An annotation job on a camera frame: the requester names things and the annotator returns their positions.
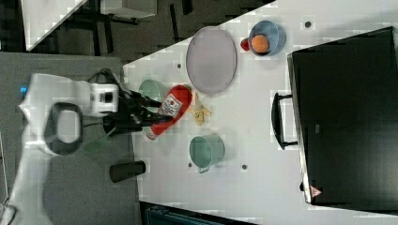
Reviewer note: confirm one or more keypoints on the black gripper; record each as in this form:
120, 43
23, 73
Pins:
129, 117

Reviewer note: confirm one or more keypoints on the red plush ketchup bottle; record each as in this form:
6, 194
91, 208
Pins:
175, 104

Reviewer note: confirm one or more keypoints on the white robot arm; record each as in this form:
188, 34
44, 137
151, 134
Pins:
54, 108

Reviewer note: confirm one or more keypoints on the mint green colander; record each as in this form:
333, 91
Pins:
154, 89

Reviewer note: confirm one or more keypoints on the peeled banana toy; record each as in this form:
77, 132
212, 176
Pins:
198, 111

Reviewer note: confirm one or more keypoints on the green slotted spatula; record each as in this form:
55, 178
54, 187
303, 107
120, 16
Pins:
99, 143

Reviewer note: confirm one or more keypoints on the black cylindrical cup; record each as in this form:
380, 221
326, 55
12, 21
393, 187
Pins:
124, 171

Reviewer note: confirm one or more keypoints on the mint green mug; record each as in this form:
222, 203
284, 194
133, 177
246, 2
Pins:
206, 151

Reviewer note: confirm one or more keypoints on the lilac oval plate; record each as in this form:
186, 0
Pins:
211, 60

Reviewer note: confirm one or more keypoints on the red strawberry toy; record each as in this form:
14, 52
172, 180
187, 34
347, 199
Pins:
244, 44

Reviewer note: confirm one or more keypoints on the orange ball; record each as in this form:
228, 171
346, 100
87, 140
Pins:
260, 43

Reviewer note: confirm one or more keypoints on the white side table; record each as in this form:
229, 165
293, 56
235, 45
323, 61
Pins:
41, 17

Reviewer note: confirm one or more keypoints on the blue mug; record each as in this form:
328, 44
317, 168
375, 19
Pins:
275, 34

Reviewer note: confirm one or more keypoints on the blue metal frame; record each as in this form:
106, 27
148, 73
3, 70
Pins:
163, 216

